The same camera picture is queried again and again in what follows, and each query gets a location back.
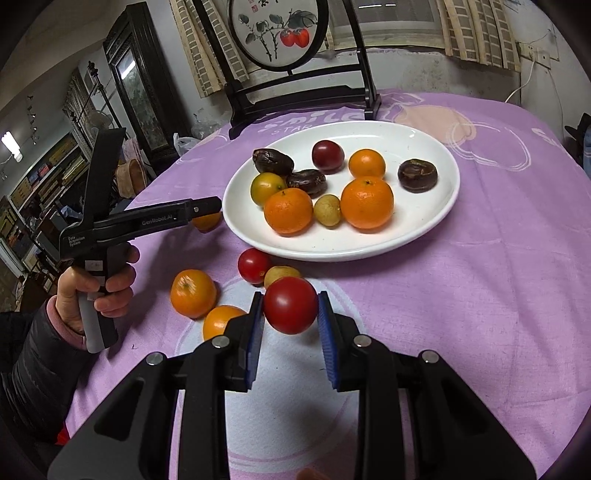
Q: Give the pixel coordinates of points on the cluttered bookshelf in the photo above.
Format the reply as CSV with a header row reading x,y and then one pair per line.
x,y
37,198

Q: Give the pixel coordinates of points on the dark red plum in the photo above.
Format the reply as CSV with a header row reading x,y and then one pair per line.
x,y
328,156

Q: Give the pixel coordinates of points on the person's left hand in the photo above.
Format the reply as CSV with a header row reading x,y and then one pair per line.
x,y
117,290

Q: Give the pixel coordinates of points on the white oval plate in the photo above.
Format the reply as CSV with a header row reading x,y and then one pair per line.
x,y
378,221

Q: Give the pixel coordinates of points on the white wall socket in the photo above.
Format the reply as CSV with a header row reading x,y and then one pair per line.
x,y
538,54

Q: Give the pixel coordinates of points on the white plastic bag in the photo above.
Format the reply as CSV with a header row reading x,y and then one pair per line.
x,y
184,145

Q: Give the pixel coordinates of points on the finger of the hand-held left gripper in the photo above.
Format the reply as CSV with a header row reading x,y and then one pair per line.
x,y
157,220
108,175

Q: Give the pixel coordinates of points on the small yellow longan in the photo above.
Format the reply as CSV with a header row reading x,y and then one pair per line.
x,y
277,273
328,210

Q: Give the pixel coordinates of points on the checked beige curtain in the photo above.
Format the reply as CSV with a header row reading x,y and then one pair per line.
x,y
203,50
480,32

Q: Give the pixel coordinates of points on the dark wooden framed cabinet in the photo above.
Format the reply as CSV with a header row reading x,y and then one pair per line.
x,y
138,92

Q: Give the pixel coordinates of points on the red cherry tomato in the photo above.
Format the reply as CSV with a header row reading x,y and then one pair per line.
x,y
291,311
253,266

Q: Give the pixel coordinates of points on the large orange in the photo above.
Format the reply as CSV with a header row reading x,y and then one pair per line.
x,y
367,202

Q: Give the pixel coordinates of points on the white light bulb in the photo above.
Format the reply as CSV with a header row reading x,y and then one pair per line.
x,y
11,146

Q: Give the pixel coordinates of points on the purple tablecloth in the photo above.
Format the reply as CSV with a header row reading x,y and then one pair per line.
x,y
461,300

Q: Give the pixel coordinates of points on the small orange tangerine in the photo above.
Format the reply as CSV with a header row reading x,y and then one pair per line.
x,y
367,164

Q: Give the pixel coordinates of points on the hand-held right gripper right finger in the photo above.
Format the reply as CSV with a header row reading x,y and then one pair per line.
x,y
328,341

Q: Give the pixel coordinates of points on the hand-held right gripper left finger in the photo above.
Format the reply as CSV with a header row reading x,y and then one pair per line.
x,y
254,341

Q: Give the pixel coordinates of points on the person's left forearm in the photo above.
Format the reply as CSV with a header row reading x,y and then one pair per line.
x,y
37,369

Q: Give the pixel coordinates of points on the dark brown date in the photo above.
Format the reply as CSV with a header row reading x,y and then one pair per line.
x,y
307,181
272,161

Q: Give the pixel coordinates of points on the black framed painted table screen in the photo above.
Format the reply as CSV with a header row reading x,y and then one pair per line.
x,y
281,27

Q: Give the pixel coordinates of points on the greenish yellow tangerine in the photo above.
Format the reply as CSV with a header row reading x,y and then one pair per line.
x,y
265,187

